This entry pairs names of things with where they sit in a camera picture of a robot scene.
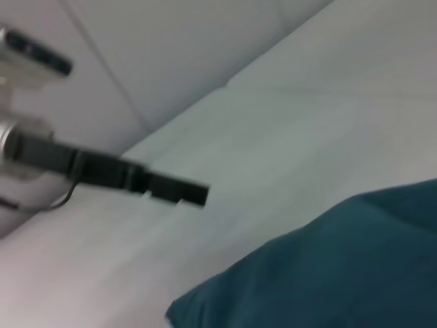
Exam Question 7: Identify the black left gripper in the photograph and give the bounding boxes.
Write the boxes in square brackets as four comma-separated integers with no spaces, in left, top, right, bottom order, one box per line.
[12,131,211,206]

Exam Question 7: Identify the teal t-shirt with FREE print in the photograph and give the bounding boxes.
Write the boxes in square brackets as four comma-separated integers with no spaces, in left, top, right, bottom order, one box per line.
[164,178,437,328]

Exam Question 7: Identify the left arm cable with plug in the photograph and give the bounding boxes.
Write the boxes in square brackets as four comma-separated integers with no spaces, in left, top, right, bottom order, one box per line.
[0,150,83,210]

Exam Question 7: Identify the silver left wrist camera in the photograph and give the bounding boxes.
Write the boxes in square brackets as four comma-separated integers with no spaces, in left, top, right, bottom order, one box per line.
[0,23,74,100]

